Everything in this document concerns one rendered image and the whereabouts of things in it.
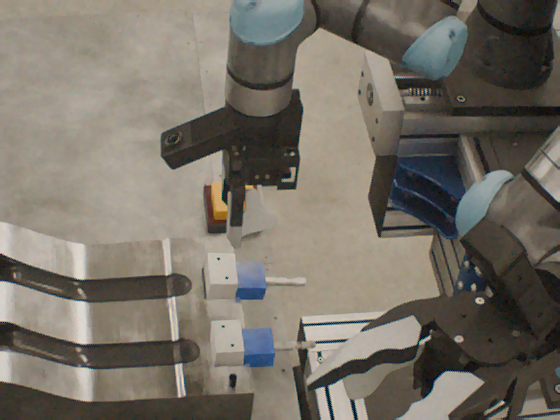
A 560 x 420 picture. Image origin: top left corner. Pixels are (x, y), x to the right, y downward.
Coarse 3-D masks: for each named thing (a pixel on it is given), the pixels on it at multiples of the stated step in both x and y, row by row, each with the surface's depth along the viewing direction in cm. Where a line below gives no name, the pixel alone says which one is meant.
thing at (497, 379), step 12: (516, 360) 80; (480, 372) 79; (492, 372) 79; (504, 372) 79; (516, 372) 79; (492, 384) 78; (504, 384) 78; (480, 396) 77; (492, 396) 77; (504, 396) 79; (456, 408) 77; (468, 408) 77; (480, 408) 77
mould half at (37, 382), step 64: (64, 256) 158; (128, 256) 160; (192, 256) 160; (0, 320) 144; (64, 320) 150; (128, 320) 153; (192, 320) 153; (0, 384) 139; (64, 384) 143; (128, 384) 146; (192, 384) 146
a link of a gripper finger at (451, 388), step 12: (444, 372) 79; (456, 372) 79; (444, 384) 78; (456, 384) 78; (468, 384) 78; (480, 384) 78; (432, 396) 77; (444, 396) 77; (456, 396) 77; (468, 396) 77; (420, 408) 77; (432, 408) 77; (444, 408) 77
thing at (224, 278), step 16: (208, 256) 156; (224, 256) 156; (208, 272) 155; (224, 272) 155; (240, 272) 157; (256, 272) 157; (208, 288) 155; (224, 288) 154; (240, 288) 155; (256, 288) 156
